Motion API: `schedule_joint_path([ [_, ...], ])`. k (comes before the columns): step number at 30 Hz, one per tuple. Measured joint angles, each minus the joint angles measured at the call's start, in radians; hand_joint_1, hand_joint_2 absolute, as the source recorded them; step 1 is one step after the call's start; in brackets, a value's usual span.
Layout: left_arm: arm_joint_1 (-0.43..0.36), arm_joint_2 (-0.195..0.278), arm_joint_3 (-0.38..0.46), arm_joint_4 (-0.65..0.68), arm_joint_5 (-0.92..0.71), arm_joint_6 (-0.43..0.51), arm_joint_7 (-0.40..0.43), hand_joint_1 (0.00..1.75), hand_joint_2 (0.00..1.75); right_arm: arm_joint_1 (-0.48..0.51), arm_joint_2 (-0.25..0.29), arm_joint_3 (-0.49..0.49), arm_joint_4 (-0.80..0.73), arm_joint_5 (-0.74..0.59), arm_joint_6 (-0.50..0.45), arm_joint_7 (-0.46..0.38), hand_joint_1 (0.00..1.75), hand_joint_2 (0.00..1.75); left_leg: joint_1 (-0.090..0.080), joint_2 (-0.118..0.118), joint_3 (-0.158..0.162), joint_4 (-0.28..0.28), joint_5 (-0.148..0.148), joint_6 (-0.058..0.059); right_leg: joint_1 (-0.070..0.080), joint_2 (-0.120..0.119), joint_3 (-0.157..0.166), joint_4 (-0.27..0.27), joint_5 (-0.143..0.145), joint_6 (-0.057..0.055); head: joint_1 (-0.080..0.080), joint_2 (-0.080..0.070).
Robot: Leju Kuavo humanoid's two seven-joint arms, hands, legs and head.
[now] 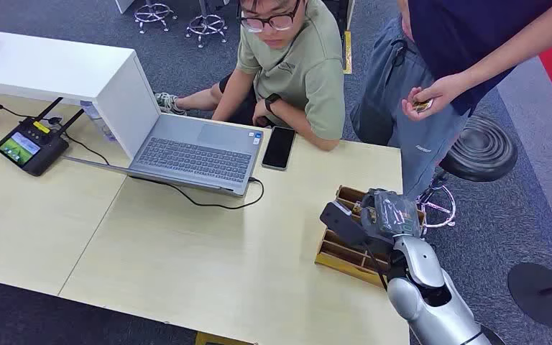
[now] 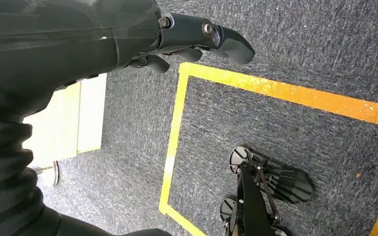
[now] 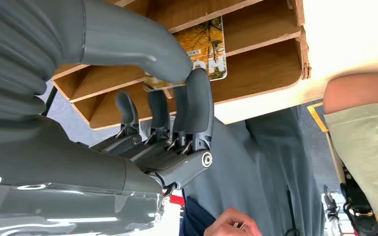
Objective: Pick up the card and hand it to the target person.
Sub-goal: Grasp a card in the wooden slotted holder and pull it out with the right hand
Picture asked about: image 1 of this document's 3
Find black round stool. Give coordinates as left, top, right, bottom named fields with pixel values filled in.
left=416, top=115, right=519, bottom=229

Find silver laptop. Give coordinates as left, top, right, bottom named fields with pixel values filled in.
left=64, top=113, right=265, bottom=198

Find seated person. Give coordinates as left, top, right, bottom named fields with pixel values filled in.
left=154, top=0, right=346, bottom=152

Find black thin desk cable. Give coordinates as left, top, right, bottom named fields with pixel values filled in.
left=0, top=93, right=35, bottom=121

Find standing person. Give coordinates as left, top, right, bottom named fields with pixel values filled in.
left=349, top=0, right=552, bottom=201

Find white desk riser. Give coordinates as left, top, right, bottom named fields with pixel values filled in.
left=0, top=28, right=162, bottom=160

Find chrome stool base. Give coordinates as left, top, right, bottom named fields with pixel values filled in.
left=134, top=0, right=178, bottom=35
left=185, top=0, right=229, bottom=49

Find wooden slotted card holder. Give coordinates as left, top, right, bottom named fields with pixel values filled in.
left=315, top=185, right=427, bottom=289

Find black-framed glasses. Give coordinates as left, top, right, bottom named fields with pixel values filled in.
left=236, top=0, right=302, bottom=34

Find black laptop power cable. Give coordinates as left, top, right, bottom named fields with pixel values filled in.
left=130, top=176, right=265, bottom=211

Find black controller cable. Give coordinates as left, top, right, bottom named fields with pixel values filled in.
left=61, top=132, right=111, bottom=166

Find clear plastic bottle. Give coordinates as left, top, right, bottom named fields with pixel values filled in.
left=79, top=101, right=117, bottom=143

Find standing person's left hand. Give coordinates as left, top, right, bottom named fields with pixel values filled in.
left=402, top=73, right=470, bottom=121

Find wrist camera box with mount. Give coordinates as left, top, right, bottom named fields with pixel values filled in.
left=319, top=200, right=370, bottom=249

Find black smartphone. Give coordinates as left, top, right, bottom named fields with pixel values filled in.
left=262, top=126, right=297, bottom=171

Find black controller with screen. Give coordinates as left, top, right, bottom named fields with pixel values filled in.
left=0, top=97, right=86, bottom=177

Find black round stand base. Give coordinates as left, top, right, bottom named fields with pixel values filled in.
left=507, top=262, right=552, bottom=329

